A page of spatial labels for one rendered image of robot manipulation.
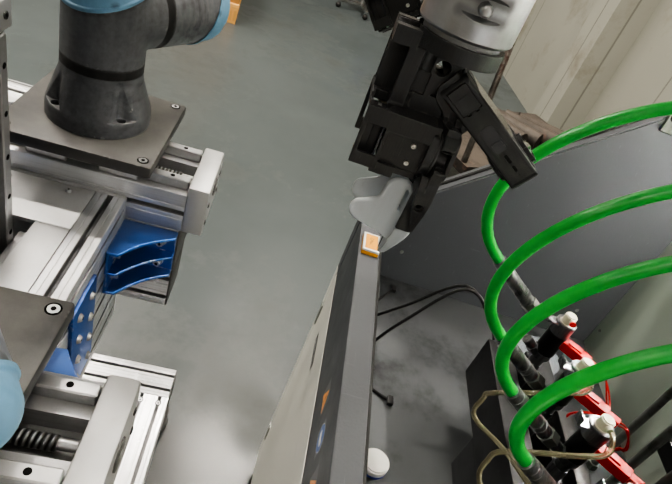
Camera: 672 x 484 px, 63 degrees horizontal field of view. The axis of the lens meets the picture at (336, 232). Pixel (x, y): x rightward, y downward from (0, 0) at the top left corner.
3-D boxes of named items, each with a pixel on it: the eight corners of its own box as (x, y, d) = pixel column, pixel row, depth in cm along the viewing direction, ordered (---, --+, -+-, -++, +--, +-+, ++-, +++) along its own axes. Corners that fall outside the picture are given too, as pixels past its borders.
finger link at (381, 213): (335, 234, 53) (367, 154, 48) (391, 252, 54) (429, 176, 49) (331, 253, 51) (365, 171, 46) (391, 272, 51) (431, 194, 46)
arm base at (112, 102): (25, 120, 78) (24, 54, 72) (68, 80, 90) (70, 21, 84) (133, 150, 80) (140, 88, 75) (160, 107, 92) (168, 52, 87)
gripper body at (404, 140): (352, 130, 51) (400, 1, 44) (437, 160, 52) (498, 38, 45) (344, 169, 45) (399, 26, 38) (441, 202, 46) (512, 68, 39)
